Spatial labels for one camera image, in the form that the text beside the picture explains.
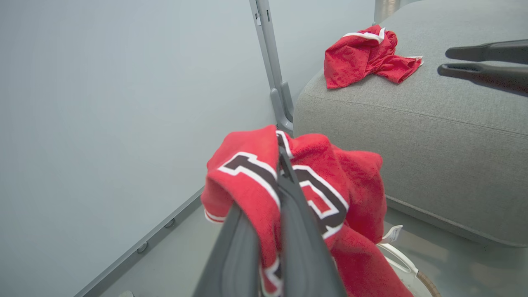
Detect silver metal pole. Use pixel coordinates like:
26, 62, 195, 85
374, 0, 401, 24

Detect red shorts with white trim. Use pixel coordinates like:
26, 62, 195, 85
323, 24, 424, 90

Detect white plastic laundry basket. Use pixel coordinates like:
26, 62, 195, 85
376, 224, 441, 297

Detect grey partition bottom rail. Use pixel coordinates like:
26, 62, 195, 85
73, 187, 205, 297

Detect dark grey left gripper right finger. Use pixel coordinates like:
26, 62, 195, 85
278, 145, 348, 297

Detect grey partition post with feet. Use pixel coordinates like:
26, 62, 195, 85
249, 0, 295, 133

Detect red jersey with black number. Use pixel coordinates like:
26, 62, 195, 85
200, 125, 414, 297

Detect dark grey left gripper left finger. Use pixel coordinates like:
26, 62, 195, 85
193, 202, 261, 297

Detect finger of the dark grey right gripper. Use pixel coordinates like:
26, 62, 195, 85
445, 39, 528, 65
437, 62, 528, 98

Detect grey fabric sofa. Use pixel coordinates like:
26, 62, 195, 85
293, 0, 528, 248

